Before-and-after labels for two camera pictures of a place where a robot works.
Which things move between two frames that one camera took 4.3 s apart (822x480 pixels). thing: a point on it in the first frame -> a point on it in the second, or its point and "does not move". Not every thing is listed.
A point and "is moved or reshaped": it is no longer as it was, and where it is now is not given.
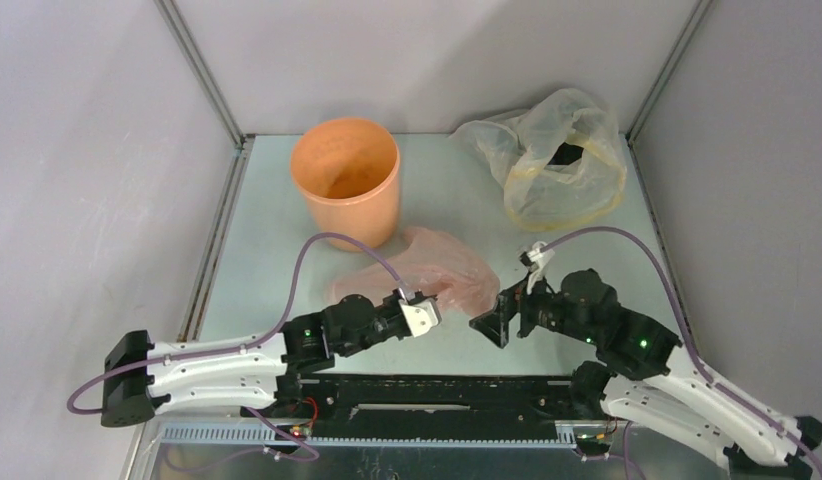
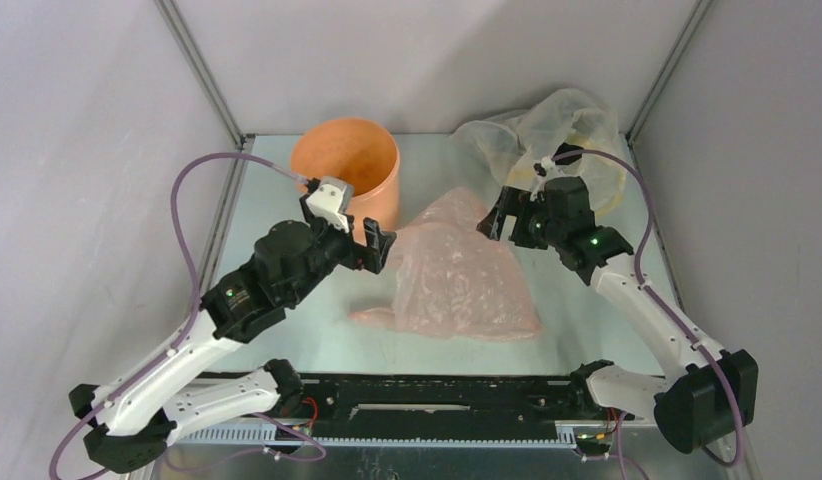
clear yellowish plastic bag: (561, 162) does not move
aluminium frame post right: (700, 10) does not move
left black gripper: (394, 300) -> (378, 243)
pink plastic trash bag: (433, 263) is moved or reshaped
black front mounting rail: (395, 405) does not move
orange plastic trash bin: (348, 173) does not move
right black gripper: (510, 307) -> (514, 220)
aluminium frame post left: (204, 75) does not move
